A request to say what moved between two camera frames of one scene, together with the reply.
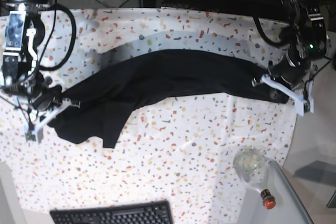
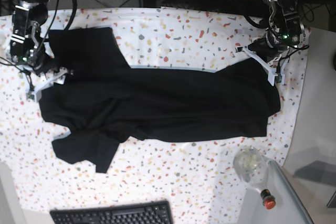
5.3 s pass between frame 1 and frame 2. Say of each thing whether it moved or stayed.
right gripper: moved
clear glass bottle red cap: stayed
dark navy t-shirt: moved
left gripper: moved
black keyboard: stayed
